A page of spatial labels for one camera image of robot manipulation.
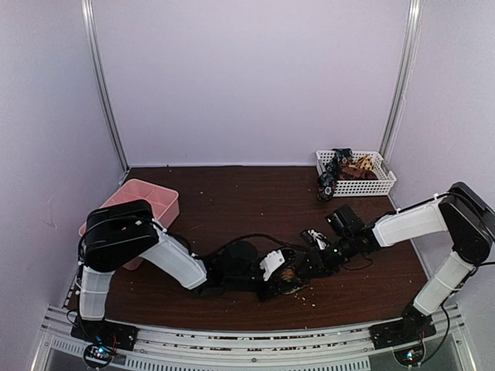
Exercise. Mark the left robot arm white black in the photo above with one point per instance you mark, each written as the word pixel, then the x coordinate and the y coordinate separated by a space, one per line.
pixel 172 254

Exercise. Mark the right aluminium frame post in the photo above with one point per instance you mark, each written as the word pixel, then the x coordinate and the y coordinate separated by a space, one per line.
pixel 406 64

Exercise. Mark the aluminium frame post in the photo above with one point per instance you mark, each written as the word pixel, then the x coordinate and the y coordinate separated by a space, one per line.
pixel 87 8
pixel 406 64

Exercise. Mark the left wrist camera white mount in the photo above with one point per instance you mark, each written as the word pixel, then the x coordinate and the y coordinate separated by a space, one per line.
pixel 276 261

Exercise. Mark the aluminium front rail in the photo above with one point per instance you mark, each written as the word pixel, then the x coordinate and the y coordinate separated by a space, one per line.
pixel 346 347

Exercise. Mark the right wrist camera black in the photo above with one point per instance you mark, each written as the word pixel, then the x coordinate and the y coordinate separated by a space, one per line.
pixel 344 222

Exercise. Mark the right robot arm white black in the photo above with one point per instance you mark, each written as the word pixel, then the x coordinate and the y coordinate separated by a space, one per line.
pixel 457 223

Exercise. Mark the yellow patterned tie in basket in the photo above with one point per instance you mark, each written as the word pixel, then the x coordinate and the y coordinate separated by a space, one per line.
pixel 363 163

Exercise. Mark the navy floral tie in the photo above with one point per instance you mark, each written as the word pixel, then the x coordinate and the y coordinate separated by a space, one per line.
pixel 330 172

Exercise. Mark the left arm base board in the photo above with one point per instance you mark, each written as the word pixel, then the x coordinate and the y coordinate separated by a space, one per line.
pixel 104 339

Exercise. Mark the left aluminium frame post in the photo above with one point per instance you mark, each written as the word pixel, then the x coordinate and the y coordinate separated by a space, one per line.
pixel 87 8

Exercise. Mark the right arm base board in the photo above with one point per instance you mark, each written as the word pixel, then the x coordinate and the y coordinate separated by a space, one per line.
pixel 407 341

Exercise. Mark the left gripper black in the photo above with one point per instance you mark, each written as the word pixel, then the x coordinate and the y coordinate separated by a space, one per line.
pixel 273 288

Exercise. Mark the brown patterned tie in basket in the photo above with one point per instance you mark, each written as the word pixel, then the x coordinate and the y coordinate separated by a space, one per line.
pixel 348 173

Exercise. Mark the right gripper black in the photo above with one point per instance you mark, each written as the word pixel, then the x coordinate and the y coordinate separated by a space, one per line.
pixel 318 264

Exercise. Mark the white perforated plastic basket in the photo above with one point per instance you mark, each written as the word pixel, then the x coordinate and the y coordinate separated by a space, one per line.
pixel 349 188

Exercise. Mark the brown green patterned tie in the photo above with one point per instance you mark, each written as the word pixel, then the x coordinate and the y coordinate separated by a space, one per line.
pixel 289 282

